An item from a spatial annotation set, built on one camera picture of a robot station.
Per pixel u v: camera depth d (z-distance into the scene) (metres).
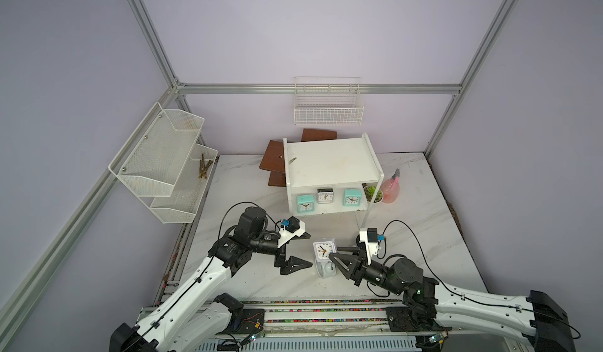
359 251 0.64
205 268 0.49
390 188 0.94
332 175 0.70
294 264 0.60
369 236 0.60
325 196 0.82
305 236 0.70
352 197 0.80
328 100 0.95
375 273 0.60
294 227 0.58
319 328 0.73
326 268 0.76
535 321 0.44
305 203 0.79
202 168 0.98
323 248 0.65
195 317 0.56
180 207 0.75
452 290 0.54
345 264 0.65
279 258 0.63
